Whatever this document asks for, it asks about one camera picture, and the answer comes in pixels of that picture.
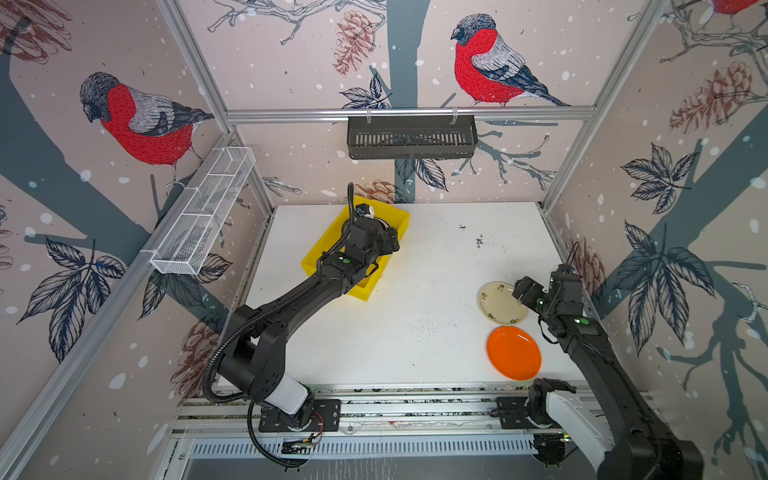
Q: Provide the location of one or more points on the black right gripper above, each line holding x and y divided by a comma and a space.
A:
530, 295

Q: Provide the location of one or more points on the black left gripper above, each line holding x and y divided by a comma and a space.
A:
389, 240

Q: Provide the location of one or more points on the yellow plastic bin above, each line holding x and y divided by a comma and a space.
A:
393, 216

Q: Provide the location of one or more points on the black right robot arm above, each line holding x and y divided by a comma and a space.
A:
629, 441

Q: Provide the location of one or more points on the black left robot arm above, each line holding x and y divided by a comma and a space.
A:
250, 361

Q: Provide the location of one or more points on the cream plate under right gripper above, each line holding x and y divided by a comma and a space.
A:
497, 303

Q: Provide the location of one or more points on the orange plate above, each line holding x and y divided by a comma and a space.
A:
514, 353

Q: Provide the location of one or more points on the black hanging basket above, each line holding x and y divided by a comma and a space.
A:
439, 137

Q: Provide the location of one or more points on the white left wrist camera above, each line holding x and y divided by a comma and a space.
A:
364, 210

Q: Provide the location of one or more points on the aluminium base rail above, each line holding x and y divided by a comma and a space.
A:
484, 420

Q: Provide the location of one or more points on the white wire mesh basket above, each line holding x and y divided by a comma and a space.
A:
189, 241

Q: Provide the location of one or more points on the aluminium frame post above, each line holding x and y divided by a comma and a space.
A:
643, 27

